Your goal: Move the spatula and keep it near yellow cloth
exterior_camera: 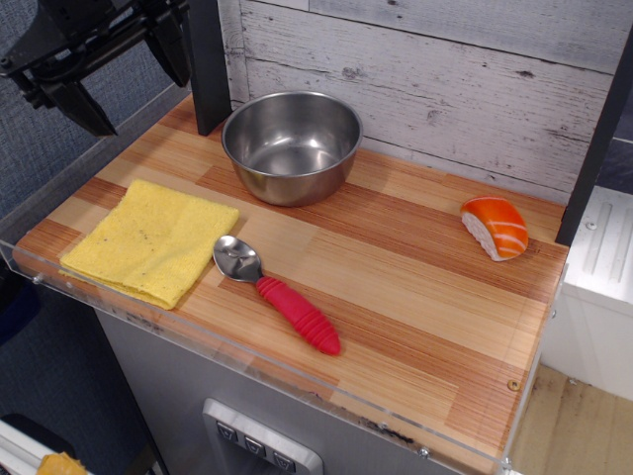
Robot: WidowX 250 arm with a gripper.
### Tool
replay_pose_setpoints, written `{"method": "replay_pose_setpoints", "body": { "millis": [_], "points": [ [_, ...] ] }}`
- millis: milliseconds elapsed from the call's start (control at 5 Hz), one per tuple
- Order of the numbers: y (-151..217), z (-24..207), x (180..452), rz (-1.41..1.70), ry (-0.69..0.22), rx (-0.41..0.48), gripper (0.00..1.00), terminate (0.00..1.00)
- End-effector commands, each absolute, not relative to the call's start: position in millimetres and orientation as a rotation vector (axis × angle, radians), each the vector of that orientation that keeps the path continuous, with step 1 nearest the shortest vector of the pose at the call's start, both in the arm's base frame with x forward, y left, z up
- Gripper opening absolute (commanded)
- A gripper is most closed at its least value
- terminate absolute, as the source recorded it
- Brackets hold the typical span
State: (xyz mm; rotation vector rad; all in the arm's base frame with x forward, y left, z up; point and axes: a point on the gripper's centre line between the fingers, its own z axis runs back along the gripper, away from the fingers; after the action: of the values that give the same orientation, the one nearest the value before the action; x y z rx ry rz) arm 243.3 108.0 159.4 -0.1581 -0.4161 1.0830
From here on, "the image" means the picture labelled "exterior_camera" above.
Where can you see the black vertical post left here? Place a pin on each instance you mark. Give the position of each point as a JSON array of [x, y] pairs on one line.
[[209, 79]]

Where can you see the white side unit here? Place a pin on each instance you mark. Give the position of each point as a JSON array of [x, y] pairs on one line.
[[589, 337]]

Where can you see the salmon sushi toy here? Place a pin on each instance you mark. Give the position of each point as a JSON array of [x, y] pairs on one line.
[[496, 225]]

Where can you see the silver button panel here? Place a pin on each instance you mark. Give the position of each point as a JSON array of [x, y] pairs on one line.
[[259, 440]]

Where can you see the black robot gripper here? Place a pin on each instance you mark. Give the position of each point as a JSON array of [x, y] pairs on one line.
[[69, 40]]

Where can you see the black vertical post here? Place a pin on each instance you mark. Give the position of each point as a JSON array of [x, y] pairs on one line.
[[209, 79], [604, 131]]

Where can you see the clear acrylic guard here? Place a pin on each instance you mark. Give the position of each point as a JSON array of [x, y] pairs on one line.
[[386, 258]]

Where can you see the black vertical post right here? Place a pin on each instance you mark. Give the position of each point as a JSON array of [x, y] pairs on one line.
[[604, 131]]

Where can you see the yellow object bottom left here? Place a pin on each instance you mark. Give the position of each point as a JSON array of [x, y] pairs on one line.
[[60, 464]]

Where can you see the grey toy cabinet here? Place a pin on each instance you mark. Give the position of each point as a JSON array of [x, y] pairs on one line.
[[361, 412]]

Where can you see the red-handled metal spoon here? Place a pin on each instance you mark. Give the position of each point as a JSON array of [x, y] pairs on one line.
[[238, 261]]

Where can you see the stainless steel bowl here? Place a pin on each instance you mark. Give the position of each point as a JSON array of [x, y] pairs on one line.
[[294, 148]]

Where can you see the yellow cloth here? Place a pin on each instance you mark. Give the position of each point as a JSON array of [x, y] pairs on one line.
[[154, 245]]

